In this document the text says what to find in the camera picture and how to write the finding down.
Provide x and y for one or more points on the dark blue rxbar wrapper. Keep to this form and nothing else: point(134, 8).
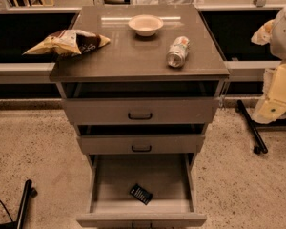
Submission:
point(141, 194)

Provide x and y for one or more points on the silver soda can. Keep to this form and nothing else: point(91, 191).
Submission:
point(178, 52)

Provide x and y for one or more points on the grey middle drawer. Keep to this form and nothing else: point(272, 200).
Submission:
point(141, 139)

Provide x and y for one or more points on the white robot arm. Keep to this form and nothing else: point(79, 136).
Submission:
point(272, 105)

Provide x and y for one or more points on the grey top drawer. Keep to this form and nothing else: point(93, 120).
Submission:
point(171, 102)

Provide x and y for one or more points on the black stand leg left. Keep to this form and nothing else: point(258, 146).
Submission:
point(28, 192)

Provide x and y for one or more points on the black stand leg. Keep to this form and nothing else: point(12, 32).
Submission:
point(28, 192)
point(260, 147)

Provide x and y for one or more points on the grey drawer cabinet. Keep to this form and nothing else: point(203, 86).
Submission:
point(133, 58)

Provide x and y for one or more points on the black stand leg right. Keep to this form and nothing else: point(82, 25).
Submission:
point(260, 147)

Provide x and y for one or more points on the white paper bowl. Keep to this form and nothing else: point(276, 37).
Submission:
point(146, 25)

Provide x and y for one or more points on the yellow brown chip bag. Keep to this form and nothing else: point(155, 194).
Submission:
point(69, 42)

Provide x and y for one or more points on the grey open bottom drawer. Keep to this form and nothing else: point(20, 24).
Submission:
point(166, 176)

